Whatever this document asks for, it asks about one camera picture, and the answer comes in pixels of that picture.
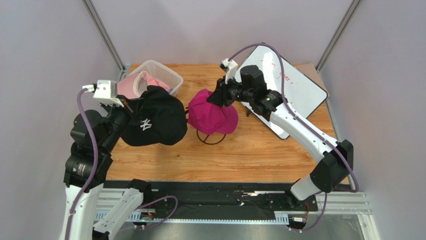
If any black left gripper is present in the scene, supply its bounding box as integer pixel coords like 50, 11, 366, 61
100, 93, 146, 153

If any magenta baseball cap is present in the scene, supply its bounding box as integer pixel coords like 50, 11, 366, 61
187, 89, 239, 135

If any black NY baseball cap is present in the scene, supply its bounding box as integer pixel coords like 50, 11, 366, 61
120, 85, 188, 147

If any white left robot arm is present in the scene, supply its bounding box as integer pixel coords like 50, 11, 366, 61
60, 96, 153, 240

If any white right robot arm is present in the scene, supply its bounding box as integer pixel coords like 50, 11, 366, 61
207, 64, 354, 203

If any light pink cap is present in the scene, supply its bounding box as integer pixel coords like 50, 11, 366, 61
117, 71, 172, 100

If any white plastic basket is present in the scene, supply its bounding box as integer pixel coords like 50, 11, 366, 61
128, 60, 184, 97

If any white dry-erase board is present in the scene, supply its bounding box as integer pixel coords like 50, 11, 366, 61
235, 46, 331, 130

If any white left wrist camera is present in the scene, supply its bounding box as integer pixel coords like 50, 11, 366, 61
82, 79, 124, 107

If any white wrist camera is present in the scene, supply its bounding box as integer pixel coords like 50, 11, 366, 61
82, 79, 124, 107
219, 58, 238, 84

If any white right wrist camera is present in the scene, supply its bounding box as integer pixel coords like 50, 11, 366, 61
219, 58, 238, 84

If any black wire hat stand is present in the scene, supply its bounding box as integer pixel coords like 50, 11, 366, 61
196, 130, 227, 146

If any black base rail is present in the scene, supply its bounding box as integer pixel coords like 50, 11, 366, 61
99, 179, 319, 222

